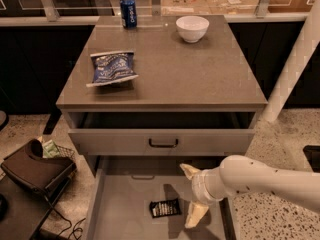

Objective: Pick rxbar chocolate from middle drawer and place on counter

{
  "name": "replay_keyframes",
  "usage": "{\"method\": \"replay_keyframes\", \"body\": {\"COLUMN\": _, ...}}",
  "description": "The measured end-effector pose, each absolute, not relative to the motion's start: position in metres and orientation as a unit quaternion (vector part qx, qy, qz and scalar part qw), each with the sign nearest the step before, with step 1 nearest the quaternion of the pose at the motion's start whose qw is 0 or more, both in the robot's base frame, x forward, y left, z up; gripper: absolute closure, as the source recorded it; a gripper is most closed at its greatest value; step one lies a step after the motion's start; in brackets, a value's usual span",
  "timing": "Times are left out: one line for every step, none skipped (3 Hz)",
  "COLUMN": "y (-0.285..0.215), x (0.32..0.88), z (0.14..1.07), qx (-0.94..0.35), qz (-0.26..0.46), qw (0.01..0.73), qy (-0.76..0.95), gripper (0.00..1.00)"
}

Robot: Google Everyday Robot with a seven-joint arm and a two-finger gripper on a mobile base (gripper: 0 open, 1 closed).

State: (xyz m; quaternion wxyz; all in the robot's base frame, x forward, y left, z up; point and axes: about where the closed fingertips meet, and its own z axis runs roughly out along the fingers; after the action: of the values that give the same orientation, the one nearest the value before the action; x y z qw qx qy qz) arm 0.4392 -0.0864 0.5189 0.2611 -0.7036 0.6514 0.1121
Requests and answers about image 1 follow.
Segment white bowl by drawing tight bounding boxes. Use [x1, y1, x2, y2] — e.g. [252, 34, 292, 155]
[176, 15, 209, 43]

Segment black cable on floor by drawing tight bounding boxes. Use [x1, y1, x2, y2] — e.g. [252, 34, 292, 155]
[43, 197, 87, 240]

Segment blue chip bag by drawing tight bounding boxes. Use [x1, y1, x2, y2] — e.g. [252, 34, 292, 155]
[86, 51, 138, 88]

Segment glass railing with metal posts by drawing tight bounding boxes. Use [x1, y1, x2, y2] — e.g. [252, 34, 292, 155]
[0, 0, 310, 27]

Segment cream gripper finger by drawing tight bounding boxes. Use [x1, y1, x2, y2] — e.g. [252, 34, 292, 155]
[185, 201, 209, 229]
[180, 163, 199, 180]

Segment grey drawer cabinet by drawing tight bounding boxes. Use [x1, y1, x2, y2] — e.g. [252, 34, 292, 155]
[57, 16, 267, 170]

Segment blue pepsi can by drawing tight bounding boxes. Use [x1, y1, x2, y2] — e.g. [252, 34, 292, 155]
[120, 0, 137, 29]

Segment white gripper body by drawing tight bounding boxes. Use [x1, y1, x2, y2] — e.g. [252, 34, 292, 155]
[191, 168, 224, 205]

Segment grey top drawer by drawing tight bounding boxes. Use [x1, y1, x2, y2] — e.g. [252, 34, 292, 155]
[69, 112, 254, 156]

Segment wire basket with green packet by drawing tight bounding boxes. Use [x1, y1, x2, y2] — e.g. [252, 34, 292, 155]
[38, 136, 75, 160]

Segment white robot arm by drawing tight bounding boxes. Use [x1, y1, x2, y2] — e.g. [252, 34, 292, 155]
[180, 0, 320, 228]

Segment grey drawer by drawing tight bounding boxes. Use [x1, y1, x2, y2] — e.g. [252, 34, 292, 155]
[82, 157, 240, 240]
[69, 112, 254, 156]

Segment black rxbar chocolate wrapper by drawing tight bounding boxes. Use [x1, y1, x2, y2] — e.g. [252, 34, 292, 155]
[149, 198, 181, 218]

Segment grey middle drawer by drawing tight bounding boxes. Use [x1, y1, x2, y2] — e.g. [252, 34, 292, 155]
[82, 157, 240, 240]

